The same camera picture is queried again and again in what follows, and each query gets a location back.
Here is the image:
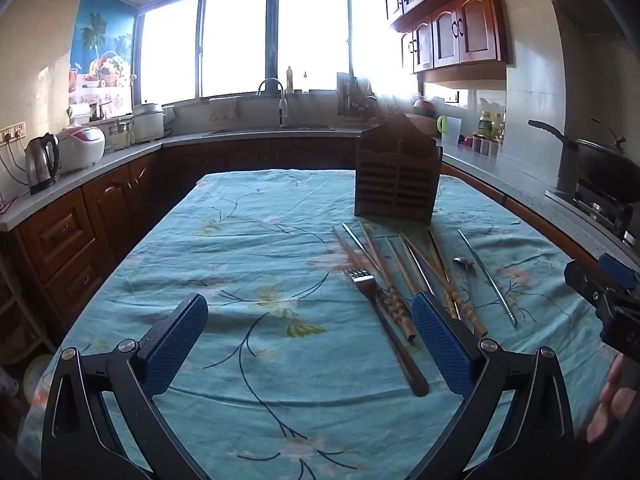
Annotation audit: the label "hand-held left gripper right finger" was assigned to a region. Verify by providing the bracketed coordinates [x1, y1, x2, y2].
[407, 292, 575, 480]

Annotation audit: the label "person's right hand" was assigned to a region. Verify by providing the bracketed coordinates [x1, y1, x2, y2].
[587, 355, 636, 443]

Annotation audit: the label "white juicer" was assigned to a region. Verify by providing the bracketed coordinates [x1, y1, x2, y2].
[108, 117, 136, 152]

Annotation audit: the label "patterned bamboo chopstick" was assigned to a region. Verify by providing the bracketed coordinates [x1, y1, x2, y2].
[332, 226, 417, 345]
[338, 230, 418, 341]

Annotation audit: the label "silver metal chopstick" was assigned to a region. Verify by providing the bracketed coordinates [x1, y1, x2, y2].
[342, 222, 387, 281]
[457, 229, 519, 328]

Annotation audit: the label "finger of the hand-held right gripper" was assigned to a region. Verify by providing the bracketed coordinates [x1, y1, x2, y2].
[564, 259, 608, 306]
[599, 254, 640, 291]

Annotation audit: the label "white electric cooking pot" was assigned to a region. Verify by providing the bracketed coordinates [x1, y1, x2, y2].
[131, 101, 166, 144]

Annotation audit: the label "plain wooden chopstick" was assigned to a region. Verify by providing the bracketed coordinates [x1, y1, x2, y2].
[384, 236, 420, 297]
[428, 228, 462, 320]
[358, 220, 407, 311]
[398, 231, 489, 339]

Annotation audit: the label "pink and white rice cooker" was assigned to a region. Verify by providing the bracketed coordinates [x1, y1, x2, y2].
[54, 125, 107, 175]

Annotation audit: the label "dark-handled metal fork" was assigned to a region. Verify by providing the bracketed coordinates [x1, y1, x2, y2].
[344, 268, 431, 397]

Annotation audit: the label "gas stove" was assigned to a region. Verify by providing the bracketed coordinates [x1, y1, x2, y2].
[545, 179, 640, 250]

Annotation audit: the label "pale dish cloth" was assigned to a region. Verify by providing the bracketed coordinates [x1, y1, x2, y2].
[208, 98, 241, 122]

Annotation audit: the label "white pitcher green handle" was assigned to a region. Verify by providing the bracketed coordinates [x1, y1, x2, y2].
[436, 115, 464, 145]

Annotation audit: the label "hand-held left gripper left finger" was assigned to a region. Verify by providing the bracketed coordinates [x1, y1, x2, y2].
[41, 293, 210, 480]

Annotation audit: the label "black wok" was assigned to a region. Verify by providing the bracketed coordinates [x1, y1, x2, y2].
[528, 119, 640, 196]

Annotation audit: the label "palm tree wall poster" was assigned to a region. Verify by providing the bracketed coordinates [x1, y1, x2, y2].
[67, 0, 137, 118]

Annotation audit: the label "metal spoon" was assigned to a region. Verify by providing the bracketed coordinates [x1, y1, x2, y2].
[452, 256, 477, 318]

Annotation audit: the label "large kitchen window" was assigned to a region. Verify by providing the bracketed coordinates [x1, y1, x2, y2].
[134, 0, 426, 106]

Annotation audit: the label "curved metal faucet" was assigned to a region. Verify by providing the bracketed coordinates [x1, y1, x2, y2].
[256, 78, 290, 128]

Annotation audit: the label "teal floral tablecloth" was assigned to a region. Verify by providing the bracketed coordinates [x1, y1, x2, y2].
[19, 168, 623, 480]

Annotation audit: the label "metal dish rack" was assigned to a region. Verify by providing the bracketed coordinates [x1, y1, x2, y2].
[335, 72, 383, 120]

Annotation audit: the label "wooden upper cabinets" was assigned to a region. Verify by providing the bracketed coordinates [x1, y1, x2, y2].
[372, 0, 508, 75]

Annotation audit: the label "grey kitchen countertop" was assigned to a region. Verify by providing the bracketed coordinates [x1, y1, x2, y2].
[0, 127, 640, 261]

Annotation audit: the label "kitchen sink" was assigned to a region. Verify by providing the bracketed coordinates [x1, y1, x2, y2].
[210, 124, 336, 135]

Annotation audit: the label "steel electric kettle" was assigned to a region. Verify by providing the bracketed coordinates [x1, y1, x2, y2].
[24, 132, 61, 196]

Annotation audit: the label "wooden utensil holder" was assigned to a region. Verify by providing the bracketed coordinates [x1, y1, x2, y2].
[354, 113, 444, 225]

